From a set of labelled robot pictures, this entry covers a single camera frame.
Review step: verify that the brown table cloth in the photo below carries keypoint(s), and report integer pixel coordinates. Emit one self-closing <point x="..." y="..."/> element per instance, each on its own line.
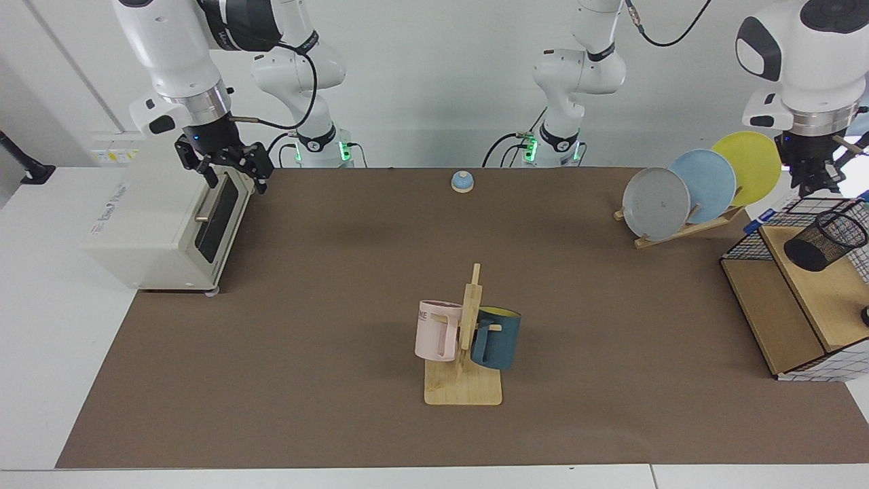
<point x="339" y="373"/>

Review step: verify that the white box with yellow labels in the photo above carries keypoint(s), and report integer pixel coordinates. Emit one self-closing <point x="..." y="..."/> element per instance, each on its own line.
<point x="115" y="156"/>

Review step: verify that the wooden plate rack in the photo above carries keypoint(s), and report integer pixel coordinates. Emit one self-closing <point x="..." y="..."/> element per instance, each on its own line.
<point x="679" y="233"/>

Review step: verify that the pink mug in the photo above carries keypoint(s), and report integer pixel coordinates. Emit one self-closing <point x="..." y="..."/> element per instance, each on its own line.
<point x="431" y="339"/>

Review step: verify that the grey plate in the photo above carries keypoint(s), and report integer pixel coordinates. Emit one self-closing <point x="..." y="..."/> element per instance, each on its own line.
<point x="655" y="204"/>

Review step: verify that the black mesh pen holder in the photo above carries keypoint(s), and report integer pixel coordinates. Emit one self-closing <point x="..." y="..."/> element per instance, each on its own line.
<point x="811" y="251"/>

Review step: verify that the yellow plate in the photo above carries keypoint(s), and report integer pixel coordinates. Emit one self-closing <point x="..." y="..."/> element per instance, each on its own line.
<point x="753" y="163"/>

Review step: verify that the black clamp stand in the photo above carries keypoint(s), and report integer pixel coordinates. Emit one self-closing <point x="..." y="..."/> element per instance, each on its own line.
<point x="37" y="173"/>

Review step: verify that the light blue plate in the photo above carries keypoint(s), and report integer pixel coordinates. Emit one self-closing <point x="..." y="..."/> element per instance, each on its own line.
<point x="709" y="180"/>

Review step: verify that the pale toaster oven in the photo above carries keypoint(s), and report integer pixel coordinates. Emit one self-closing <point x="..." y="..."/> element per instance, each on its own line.
<point x="149" y="204"/>

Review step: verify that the wooden mug stand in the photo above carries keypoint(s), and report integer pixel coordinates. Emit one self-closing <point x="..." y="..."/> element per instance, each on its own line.
<point x="468" y="390"/>

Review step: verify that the small blue round thing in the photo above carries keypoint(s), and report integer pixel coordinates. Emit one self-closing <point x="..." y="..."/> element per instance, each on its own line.
<point x="463" y="180"/>

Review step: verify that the dark teal mug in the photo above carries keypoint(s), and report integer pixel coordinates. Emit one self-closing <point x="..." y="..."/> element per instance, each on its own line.
<point x="499" y="343"/>

